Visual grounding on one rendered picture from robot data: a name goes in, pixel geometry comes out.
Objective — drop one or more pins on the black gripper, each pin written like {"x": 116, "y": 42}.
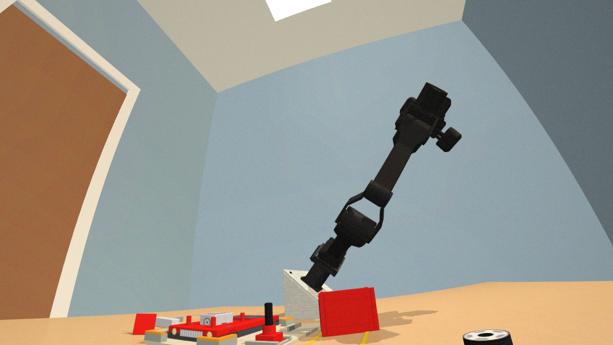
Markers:
{"x": 446, "y": 140}

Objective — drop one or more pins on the yellow rectangular frame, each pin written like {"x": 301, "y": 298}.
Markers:
{"x": 362, "y": 342}

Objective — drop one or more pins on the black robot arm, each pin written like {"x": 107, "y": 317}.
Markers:
{"x": 356, "y": 229}

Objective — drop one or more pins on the black toy tyre with white hub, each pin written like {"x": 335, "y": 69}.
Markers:
{"x": 487, "y": 337}

